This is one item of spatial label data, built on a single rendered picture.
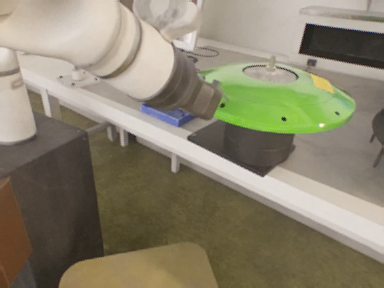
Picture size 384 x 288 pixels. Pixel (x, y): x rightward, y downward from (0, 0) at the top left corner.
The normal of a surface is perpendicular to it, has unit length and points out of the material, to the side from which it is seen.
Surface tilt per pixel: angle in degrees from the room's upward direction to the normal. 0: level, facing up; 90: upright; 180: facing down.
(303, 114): 24
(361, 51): 90
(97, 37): 97
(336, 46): 90
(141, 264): 0
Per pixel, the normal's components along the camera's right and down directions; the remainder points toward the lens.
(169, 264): 0.06, -0.85
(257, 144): -0.20, 0.50
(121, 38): 0.77, 0.30
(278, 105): 0.03, -0.60
